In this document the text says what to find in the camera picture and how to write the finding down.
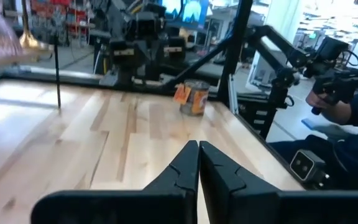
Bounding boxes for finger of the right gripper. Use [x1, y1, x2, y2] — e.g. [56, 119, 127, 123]
[140, 42, 153, 82]
[152, 42, 166, 80]

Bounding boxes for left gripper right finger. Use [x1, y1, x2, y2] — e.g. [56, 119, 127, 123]
[200, 141, 358, 224]

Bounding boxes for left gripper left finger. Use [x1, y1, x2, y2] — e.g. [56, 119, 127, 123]
[31, 140, 200, 224]

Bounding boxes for tin can with orange label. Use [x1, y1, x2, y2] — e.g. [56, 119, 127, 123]
[172, 79, 211, 117]

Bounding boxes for gold candlestick holder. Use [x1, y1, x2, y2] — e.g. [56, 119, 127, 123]
[19, 0, 51, 52]

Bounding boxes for person's forearm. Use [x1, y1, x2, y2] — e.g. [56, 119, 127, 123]
[320, 100, 354, 126]

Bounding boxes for blue screen monitor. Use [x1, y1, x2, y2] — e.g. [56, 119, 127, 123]
[162, 0, 209, 27]

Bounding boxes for person's hand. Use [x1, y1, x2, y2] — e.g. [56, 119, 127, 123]
[305, 90, 335, 116]

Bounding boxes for grey depth camera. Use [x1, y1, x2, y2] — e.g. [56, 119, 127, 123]
[289, 149, 331, 189]

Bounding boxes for wooden shelf riser black frame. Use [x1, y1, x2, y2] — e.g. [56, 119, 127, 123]
[0, 34, 62, 110]

